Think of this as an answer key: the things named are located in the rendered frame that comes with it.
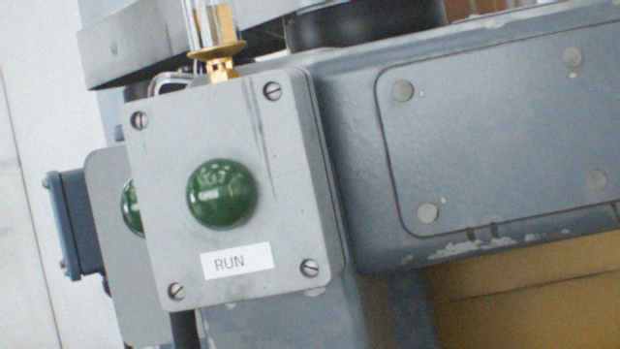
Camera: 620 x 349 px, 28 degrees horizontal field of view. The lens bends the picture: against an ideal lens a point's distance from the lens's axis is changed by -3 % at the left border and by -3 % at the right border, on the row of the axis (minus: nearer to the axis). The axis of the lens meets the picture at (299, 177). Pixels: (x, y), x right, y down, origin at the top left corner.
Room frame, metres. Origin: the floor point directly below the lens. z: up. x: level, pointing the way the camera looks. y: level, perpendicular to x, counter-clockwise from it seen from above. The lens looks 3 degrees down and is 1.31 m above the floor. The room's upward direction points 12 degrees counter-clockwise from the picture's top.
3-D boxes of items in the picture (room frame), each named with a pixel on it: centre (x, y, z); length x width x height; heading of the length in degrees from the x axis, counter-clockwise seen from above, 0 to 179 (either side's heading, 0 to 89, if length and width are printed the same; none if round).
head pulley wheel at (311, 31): (0.70, -0.05, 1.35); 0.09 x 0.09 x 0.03
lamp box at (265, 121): (0.54, 0.03, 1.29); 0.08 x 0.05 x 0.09; 77
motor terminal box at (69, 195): (1.05, 0.17, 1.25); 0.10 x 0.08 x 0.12; 12
